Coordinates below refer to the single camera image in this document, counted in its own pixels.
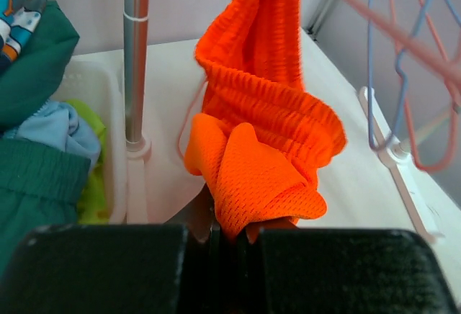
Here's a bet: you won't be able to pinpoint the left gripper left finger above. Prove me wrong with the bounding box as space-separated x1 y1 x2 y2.
0 191 221 314

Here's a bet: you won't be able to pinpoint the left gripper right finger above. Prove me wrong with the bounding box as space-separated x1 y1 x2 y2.
237 228 457 313

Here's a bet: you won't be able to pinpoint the lime green shorts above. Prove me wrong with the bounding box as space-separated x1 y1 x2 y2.
66 99 110 224

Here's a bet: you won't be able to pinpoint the teal green shorts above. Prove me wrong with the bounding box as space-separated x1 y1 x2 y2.
1 1 101 266

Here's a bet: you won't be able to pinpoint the orange shorts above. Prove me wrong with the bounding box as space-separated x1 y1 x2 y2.
184 0 346 240

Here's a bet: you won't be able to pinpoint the light blue shorts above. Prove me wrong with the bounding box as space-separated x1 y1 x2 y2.
1 99 101 171

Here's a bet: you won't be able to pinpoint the patterned navy white shorts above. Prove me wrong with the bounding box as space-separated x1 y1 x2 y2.
1 0 47 71

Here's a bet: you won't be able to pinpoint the blue hanger for patterned shorts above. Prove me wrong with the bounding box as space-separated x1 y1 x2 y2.
367 0 461 151

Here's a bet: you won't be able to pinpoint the pink hanger for orange shorts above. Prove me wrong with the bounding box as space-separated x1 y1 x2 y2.
343 0 460 172

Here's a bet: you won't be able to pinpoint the silver clothes rack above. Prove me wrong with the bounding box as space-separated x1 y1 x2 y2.
123 0 444 243

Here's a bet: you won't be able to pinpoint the white plastic basket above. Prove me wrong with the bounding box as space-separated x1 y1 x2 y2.
52 59 127 224

